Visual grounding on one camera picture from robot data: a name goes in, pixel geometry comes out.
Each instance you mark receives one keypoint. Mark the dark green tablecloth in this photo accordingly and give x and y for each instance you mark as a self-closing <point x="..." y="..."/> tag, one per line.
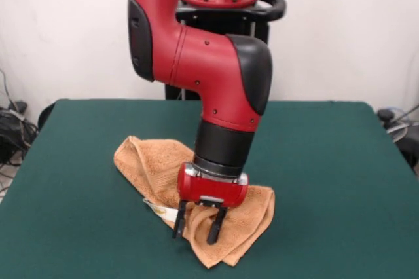
<point x="327" y="194"/>

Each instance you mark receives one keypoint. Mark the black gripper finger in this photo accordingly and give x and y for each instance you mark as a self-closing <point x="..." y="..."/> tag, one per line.
<point x="180" y="220"/>
<point x="216" y="226"/>

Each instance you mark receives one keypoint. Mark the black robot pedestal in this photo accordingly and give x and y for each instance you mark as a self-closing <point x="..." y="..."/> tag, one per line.
<point x="262" y="23"/>

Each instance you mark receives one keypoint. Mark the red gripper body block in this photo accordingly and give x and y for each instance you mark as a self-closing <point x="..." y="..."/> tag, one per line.
<point x="209" y="189"/>

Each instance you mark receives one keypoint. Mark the orange-brown terry towel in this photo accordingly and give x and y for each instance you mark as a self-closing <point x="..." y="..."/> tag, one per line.
<point x="157" y="164"/>

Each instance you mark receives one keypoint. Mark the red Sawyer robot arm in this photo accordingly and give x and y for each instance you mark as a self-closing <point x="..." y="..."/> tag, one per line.
<point x="203" y="63"/>

